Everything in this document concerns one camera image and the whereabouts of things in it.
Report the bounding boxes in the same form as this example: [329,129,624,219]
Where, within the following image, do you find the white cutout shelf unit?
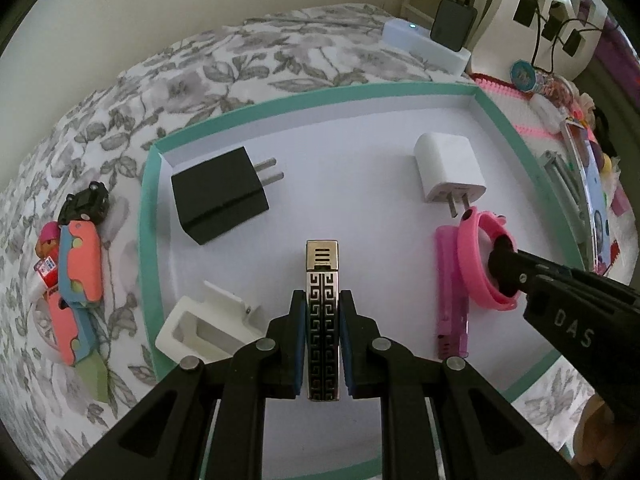
[468,0,618,81]

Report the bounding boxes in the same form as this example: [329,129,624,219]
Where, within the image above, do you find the black toy car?
[58,181,110,226]

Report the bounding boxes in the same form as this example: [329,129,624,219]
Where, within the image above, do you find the teal shallow cardboard tray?
[138,82,582,359]

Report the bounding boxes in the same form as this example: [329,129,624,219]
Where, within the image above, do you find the floral grey white blanket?
[1,3,582,479]

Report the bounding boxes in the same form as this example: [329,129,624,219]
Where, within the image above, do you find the pink wristband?
[457,206,520,311]

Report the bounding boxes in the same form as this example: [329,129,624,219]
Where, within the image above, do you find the black power adapter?
[171,146,284,245]

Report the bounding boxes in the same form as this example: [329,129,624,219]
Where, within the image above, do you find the black charger cables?
[451,0,609,74]

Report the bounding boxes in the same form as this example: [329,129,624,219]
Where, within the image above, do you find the coral blue toy knife green blade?
[45,288,111,403]

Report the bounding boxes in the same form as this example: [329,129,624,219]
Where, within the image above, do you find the pink hat puppy figure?
[35,221,61,261]

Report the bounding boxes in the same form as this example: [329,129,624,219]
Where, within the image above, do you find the white usb charger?
[413,132,486,218]

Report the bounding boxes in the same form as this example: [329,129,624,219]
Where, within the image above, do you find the pink white crochet mat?
[472,72,637,281]

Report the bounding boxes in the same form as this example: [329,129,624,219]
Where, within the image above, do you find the person right hand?
[572,393,631,479]

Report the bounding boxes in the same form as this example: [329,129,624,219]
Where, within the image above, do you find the silver black patterned hair clip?
[306,240,340,402]

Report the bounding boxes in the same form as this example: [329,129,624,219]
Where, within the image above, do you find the white power strip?
[382,18,471,76]

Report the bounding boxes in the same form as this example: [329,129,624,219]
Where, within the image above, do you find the magenta lighter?
[435,226,470,360]

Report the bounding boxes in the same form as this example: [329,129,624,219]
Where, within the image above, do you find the colourful small toys pile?
[528,77,631,217]

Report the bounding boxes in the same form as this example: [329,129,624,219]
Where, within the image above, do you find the red glue bottle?
[27,256,58,302]

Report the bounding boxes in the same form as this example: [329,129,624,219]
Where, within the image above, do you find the grey metal phone stand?
[539,151,592,268]

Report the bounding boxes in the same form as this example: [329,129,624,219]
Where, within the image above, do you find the white tape ring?
[27,299,61,348]

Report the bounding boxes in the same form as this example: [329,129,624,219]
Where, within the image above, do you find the black plugged charger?
[430,0,477,52]

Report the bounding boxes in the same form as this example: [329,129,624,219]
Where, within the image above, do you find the teal lid bead jar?
[510,60,544,93]

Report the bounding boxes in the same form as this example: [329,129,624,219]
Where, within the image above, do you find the smartphone on stand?
[562,119,611,275]

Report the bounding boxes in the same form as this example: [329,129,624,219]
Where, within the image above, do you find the white hair claw clip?
[155,281,266,364]

